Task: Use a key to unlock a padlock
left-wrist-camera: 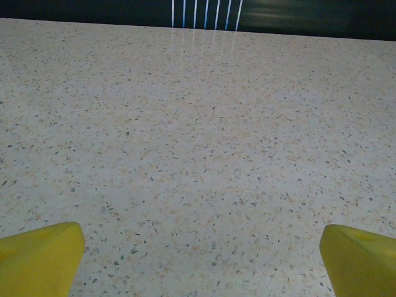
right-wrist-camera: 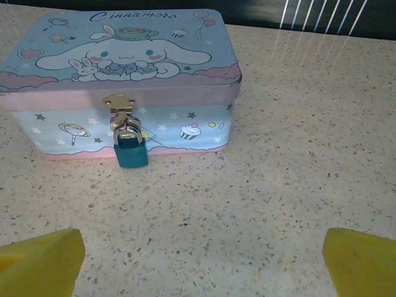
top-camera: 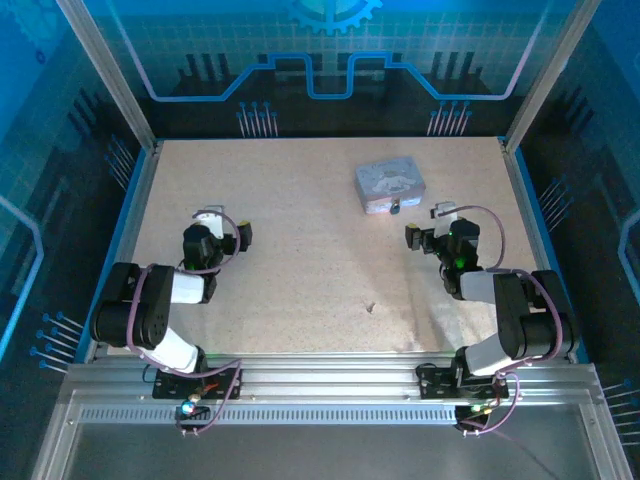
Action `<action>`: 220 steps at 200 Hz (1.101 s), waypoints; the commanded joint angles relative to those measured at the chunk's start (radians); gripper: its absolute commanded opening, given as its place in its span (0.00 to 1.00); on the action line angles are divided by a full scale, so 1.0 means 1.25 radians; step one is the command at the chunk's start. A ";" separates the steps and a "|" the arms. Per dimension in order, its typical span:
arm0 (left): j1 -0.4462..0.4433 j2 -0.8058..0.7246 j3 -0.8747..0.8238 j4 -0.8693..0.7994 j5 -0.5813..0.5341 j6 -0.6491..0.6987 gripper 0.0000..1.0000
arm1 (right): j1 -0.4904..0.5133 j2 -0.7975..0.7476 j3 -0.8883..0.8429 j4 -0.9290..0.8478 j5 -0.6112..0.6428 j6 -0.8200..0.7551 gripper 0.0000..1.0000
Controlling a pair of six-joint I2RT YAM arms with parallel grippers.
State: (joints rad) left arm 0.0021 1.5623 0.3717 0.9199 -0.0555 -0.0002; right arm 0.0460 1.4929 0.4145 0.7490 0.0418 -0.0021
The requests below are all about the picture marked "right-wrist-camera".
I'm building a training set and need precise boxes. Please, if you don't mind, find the pastel cartoon tin box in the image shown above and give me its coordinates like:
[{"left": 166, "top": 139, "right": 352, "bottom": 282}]
[{"left": 0, "top": 8, "right": 244, "bottom": 161}]

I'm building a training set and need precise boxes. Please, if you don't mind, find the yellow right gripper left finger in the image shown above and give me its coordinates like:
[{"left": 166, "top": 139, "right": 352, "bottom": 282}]
[{"left": 0, "top": 228, "right": 86, "bottom": 297}]

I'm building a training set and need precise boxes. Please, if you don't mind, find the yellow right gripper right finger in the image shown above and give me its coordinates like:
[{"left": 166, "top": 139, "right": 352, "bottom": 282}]
[{"left": 322, "top": 227, "right": 396, "bottom": 297}]

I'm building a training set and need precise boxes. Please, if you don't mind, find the gold box hasp latch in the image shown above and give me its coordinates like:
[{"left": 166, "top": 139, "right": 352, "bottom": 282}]
[{"left": 102, "top": 93, "right": 143, "bottom": 134}]

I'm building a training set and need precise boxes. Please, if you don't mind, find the small teal padlock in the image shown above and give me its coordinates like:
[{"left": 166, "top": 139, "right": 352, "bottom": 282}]
[{"left": 113, "top": 122, "right": 149, "bottom": 170}]

